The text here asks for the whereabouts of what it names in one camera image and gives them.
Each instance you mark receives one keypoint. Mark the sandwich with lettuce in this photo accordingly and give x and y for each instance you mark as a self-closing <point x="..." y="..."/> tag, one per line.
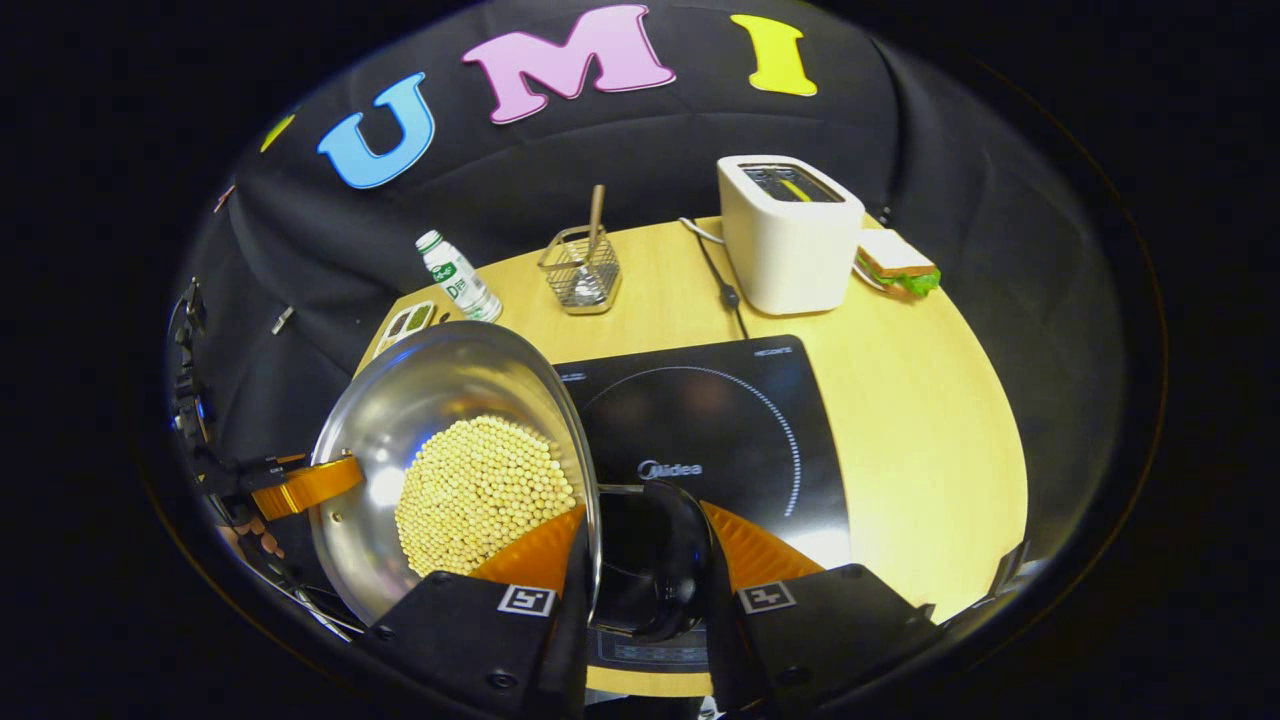
<point x="895" y="258"/>

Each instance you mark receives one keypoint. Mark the pile of yellow beads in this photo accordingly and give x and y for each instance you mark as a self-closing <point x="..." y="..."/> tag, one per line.
<point x="480" y="500"/>

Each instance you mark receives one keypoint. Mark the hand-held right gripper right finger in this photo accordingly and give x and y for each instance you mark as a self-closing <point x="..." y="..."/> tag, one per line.
<point x="820" y="630"/>

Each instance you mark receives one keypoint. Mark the silver cloth clip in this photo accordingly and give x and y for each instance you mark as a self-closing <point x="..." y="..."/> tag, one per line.
<point x="282" y="321"/>

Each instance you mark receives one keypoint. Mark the dark equipment with blue light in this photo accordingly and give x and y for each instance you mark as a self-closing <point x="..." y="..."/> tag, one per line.
<point x="190" y="400"/>

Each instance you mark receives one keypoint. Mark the small white drink bottle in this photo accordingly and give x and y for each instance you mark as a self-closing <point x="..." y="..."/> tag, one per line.
<point x="458" y="278"/>

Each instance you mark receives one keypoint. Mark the black backdrop cloth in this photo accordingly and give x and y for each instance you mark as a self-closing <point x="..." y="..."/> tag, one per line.
<point x="600" y="150"/>

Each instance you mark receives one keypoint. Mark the red cloth clip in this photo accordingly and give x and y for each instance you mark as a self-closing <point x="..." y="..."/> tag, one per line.
<point x="224" y="198"/>

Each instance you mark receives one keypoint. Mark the stainless steel pot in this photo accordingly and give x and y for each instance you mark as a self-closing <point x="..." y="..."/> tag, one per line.
<point x="400" y="420"/>

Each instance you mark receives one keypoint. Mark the black induction cooktop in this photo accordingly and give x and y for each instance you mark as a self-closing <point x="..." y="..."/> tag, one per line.
<point x="720" y="430"/>

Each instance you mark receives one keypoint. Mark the white toaster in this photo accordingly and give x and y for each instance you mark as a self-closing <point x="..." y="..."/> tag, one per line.
<point x="790" y="250"/>

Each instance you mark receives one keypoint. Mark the white compartment seasoning dish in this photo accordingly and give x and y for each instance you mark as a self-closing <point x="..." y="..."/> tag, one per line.
<point x="405" y="328"/>

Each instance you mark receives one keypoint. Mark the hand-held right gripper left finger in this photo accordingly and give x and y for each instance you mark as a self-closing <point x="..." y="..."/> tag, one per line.
<point x="470" y="640"/>

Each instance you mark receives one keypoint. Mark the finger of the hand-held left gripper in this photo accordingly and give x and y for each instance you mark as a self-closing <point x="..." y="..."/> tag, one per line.
<point x="310" y="485"/>

